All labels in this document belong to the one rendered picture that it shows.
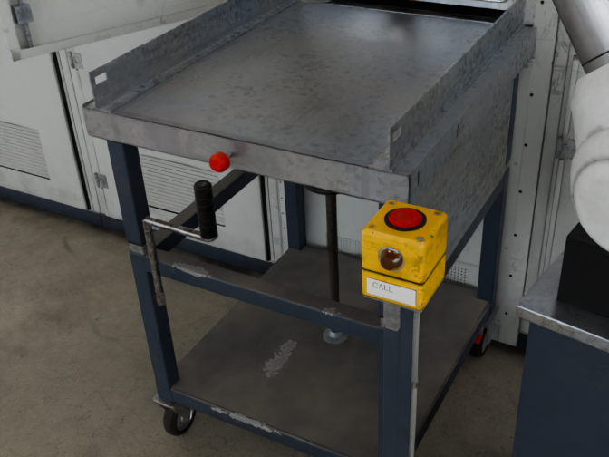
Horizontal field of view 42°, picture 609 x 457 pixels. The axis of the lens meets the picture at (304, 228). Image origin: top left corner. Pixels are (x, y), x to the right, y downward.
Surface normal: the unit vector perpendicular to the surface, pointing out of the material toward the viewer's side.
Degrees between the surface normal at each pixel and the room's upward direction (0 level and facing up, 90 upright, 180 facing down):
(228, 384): 0
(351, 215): 90
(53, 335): 0
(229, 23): 90
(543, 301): 0
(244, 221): 90
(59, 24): 90
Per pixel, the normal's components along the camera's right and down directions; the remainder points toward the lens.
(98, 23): 0.56, 0.43
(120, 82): 0.88, 0.22
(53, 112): -0.48, 0.49
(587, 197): -0.70, 0.50
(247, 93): -0.05, -0.84
